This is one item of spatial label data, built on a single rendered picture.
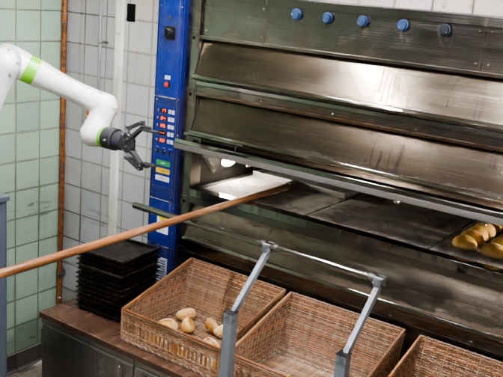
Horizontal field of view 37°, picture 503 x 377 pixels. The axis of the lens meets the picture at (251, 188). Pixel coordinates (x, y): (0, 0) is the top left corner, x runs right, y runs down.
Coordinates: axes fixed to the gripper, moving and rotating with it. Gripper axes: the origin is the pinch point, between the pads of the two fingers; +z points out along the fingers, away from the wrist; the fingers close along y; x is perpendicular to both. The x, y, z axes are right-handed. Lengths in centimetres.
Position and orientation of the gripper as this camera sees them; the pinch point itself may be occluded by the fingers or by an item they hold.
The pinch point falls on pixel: (154, 149)
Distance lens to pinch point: 298.7
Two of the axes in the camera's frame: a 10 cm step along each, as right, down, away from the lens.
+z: 8.1, 2.1, -5.5
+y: -0.8, 9.6, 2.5
